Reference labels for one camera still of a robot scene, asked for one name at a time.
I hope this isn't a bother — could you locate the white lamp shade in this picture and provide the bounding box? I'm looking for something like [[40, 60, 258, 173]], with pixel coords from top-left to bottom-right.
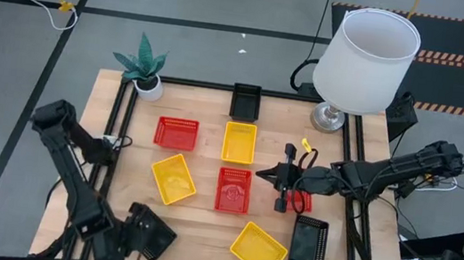
[[307, 1, 426, 124]]

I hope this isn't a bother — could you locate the white plant pot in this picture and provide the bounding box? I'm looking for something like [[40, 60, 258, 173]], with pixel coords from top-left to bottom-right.
[[130, 70, 167, 104]]

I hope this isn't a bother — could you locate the silver lamp base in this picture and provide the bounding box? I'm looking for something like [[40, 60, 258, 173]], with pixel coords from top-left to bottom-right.
[[307, 99, 348, 136]]

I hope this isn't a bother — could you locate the green snake plant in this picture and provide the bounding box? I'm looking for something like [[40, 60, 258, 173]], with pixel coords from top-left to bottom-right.
[[109, 28, 172, 86]]

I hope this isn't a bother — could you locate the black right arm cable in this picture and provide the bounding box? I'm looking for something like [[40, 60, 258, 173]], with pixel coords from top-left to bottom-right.
[[288, 146, 320, 216]]

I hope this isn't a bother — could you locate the black hazard-striped floor mat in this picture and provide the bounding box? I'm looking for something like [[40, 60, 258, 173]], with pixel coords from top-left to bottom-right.
[[319, 0, 464, 118]]

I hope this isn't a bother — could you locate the yellow plastic basket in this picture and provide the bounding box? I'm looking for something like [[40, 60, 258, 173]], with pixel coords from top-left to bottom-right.
[[145, 150, 202, 210], [220, 120, 259, 167], [227, 218, 293, 260]]

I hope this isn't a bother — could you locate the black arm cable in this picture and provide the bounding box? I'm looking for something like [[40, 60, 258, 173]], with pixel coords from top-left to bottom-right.
[[111, 133, 135, 153], [288, 146, 320, 216]]

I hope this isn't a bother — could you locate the black box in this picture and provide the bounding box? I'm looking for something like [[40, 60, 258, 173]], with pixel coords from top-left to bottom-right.
[[381, 88, 423, 146]]

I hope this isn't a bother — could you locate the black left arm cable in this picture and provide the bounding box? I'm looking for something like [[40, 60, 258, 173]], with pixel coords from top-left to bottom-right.
[[111, 133, 135, 153]]

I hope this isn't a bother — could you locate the yellow tag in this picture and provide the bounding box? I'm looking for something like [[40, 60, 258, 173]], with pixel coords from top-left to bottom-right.
[[299, 136, 314, 154]]

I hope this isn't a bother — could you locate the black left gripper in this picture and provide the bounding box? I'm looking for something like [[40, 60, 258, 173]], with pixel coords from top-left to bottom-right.
[[89, 196, 151, 260]]

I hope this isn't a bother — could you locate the black floor cable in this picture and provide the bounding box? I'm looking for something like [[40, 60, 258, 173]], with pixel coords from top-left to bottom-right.
[[288, 0, 335, 97]]

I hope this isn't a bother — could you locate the black aluminium table frame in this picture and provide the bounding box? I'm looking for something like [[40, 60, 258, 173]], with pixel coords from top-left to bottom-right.
[[61, 64, 431, 260]]

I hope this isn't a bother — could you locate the black power adapter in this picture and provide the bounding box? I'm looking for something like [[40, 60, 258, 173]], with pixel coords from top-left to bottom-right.
[[297, 80, 324, 101]]

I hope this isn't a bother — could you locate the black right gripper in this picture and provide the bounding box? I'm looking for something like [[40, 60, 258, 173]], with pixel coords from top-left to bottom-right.
[[250, 139, 310, 215]]

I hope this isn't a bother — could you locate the red plastic basket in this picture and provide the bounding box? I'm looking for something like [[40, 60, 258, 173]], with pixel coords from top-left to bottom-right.
[[151, 115, 200, 153], [212, 165, 255, 216], [283, 188, 315, 215]]

